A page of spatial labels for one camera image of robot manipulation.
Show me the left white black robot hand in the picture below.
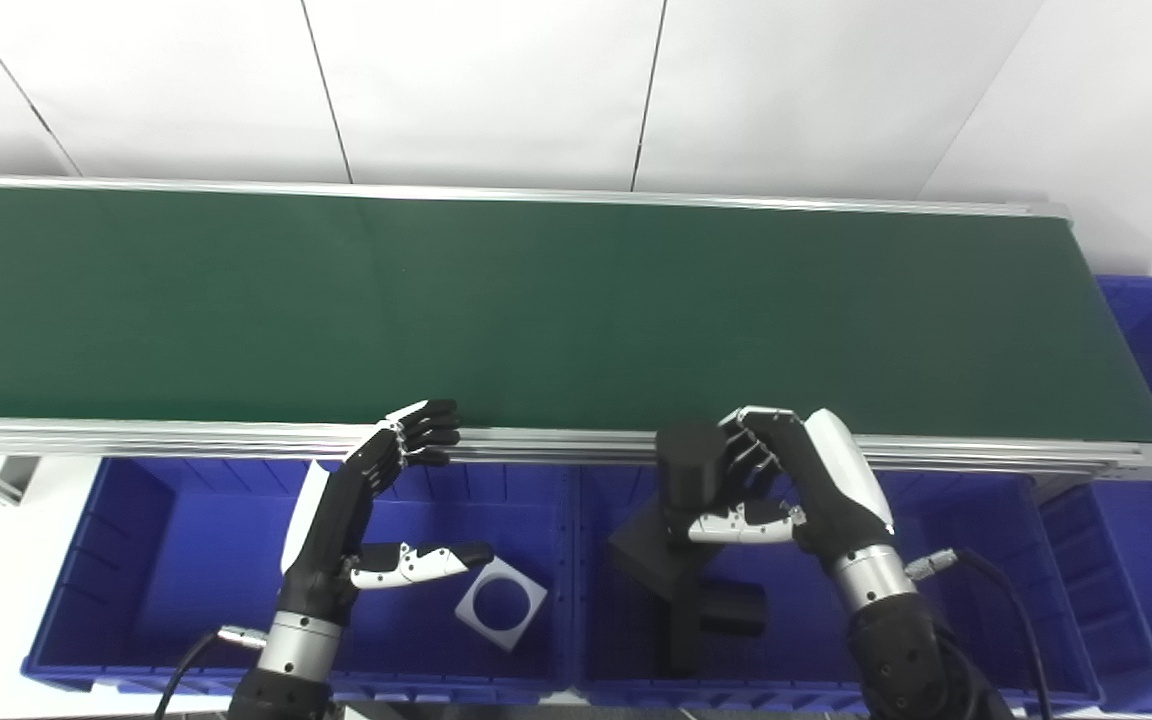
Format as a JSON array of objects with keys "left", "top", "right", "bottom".
[{"left": 276, "top": 399, "right": 495, "bottom": 627}]

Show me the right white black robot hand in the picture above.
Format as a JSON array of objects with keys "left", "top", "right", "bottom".
[{"left": 685, "top": 405, "right": 896, "bottom": 567}]

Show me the black cylinder block part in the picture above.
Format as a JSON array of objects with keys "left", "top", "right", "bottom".
[
  {"left": 608, "top": 420, "right": 783, "bottom": 603},
  {"left": 666, "top": 580, "right": 768, "bottom": 677}
]

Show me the green conveyor belt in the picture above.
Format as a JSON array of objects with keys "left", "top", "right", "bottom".
[
  {"left": 0, "top": 175, "right": 1152, "bottom": 482},
  {"left": 0, "top": 187, "right": 1152, "bottom": 447}
]

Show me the white square ring part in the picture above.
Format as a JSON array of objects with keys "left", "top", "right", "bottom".
[{"left": 453, "top": 557, "right": 548, "bottom": 653}]

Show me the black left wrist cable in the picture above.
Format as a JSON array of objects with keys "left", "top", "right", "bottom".
[{"left": 154, "top": 625, "right": 268, "bottom": 720}]

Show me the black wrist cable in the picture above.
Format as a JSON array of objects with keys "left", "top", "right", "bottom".
[
  {"left": 154, "top": 625, "right": 268, "bottom": 720},
  {"left": 904, "top": 547, "right": 1055, "bottom": 720}
]

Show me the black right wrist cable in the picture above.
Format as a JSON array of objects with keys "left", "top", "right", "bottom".
[{"left": 904, "top": 547, "right": 1055, "bottom": 720}]

